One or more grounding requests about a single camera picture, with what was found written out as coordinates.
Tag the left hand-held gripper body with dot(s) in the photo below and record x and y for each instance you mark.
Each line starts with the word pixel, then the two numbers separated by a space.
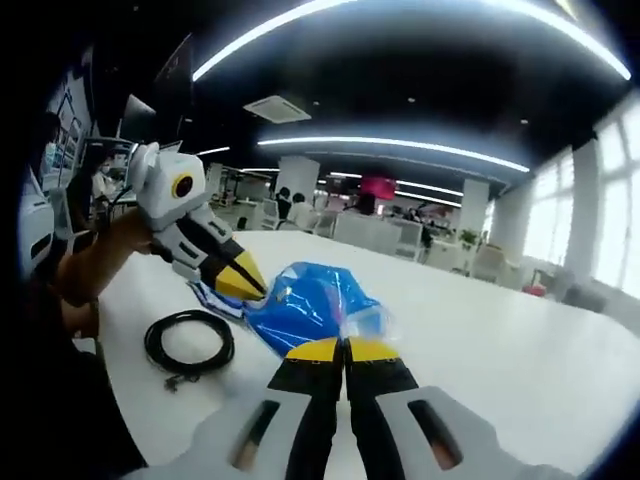
pixel 165 200

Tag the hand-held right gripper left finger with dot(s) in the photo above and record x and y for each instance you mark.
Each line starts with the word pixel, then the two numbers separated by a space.
pixel 310 400

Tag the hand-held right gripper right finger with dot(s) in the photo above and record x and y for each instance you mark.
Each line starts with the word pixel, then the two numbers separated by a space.
pixel 380 410

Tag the packet with blue sponge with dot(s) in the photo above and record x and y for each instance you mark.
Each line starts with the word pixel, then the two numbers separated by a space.
pixel 220 305

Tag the blue plastic snack bag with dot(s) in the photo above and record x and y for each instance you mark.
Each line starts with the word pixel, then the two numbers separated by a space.
pixel 310 310

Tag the person's left hand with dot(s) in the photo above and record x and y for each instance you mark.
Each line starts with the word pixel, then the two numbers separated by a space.
pixel 135 230

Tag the black monitor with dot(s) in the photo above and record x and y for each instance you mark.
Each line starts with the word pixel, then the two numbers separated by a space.
pixel 137 115

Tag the white square pillar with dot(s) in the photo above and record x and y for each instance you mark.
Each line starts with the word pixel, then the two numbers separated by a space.
pixel 299 172
pixel 477 205

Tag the person's own masked head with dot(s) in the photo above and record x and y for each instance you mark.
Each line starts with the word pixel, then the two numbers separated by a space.
pixel 52 150

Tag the white table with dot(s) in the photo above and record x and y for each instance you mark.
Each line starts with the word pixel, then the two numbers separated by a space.
pixel 500 360

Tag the black hanging banner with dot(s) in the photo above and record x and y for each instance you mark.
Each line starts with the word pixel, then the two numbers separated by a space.
pixel 175 70

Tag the square ceiling air vent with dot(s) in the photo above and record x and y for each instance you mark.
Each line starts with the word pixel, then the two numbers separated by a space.
pixel 277 107

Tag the white office partition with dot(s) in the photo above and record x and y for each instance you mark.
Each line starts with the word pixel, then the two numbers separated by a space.
pixel 375 235

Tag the long curved ceiling light strip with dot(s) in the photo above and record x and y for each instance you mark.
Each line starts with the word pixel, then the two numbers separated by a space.
pixel 390 141
pixel 240 48

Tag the potted green plant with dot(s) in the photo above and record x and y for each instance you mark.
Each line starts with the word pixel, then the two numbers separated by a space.
pixel 469 239

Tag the bright window with blinds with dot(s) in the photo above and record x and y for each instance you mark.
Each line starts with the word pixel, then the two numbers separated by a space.
pixel 550 215

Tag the blue and white wall poster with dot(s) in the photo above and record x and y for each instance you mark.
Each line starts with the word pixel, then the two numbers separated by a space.
pixel 70 105

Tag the pink wall screen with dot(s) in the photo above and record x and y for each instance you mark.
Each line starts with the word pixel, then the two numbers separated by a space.
pixel 377 186

